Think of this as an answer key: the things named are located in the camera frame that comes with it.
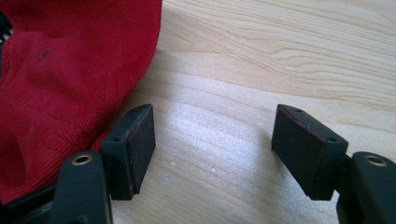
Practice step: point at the red baseball cap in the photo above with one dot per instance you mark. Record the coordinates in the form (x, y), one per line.
(62, 87)

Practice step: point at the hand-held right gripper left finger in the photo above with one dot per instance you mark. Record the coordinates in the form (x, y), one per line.
(130, 155)

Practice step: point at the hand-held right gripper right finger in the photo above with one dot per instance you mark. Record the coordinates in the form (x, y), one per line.
(306, 155)

